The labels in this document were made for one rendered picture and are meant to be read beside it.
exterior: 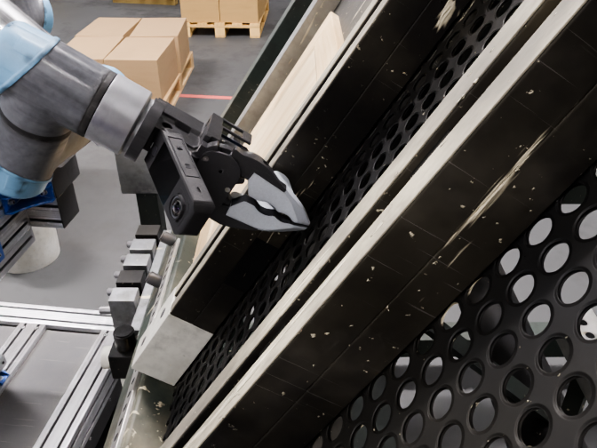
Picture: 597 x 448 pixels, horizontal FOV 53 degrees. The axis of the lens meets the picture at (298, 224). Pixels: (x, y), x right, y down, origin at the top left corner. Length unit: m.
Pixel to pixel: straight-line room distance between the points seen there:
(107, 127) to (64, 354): 1.50
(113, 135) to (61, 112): 0.05
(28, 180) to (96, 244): 2.21
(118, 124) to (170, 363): 0.41
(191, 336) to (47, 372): 1.19
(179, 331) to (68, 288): 1.84
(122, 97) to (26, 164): 0.14
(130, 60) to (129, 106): 3.43
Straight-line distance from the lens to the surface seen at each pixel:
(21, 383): 2.03
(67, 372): 2.01
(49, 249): 2.83
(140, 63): 4.05
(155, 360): 0.92
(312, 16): 1.30
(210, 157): 0.63
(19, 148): 0.69
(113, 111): 0.63
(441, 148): 0.36
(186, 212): 0.58
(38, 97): 0.64
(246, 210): 0.67
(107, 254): 2.84
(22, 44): 0.65
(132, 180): 1.70
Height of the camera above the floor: 1.58
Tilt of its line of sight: 33 degrees down
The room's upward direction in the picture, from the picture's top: straight up
